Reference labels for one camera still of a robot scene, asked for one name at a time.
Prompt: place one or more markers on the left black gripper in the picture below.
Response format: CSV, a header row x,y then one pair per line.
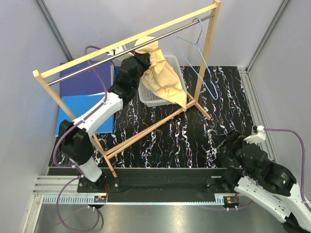
x,y
143,59

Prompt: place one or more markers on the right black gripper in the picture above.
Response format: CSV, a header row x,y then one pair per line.
x,y
235,138

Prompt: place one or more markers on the beige t shirt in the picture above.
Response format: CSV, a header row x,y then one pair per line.
x,y
160,78

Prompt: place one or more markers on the light blue wire hanger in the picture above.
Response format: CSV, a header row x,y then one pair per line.
x,y
215,94

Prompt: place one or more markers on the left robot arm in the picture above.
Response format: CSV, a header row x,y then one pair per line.
x,y
75,136

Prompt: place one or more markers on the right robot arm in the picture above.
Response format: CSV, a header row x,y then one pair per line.
x,y
269,184

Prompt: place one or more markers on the blue upright binder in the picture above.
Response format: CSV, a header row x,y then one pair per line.
x,y
116,75

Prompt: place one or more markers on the white plastic basket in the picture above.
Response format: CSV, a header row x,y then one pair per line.
x,y
148,97

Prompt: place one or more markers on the blue folder with papers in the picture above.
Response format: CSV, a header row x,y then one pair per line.
x,y
80,104

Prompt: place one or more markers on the black marbled table mat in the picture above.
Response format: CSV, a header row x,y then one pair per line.
x,y
189,139

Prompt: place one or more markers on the wooden clothes rack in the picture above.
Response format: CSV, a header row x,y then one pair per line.
x,y
107,155

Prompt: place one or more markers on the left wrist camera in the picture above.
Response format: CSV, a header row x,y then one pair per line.
x,y
118,50

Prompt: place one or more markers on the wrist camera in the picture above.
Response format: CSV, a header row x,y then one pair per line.
x,y
118,50
258,136

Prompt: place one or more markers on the purple ring binder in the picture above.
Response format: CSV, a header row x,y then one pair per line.
x,y
90,82

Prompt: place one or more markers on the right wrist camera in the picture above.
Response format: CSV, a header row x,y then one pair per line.
x,y
258,136

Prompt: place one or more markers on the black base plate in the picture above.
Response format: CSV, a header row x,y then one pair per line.
x,y
206,180

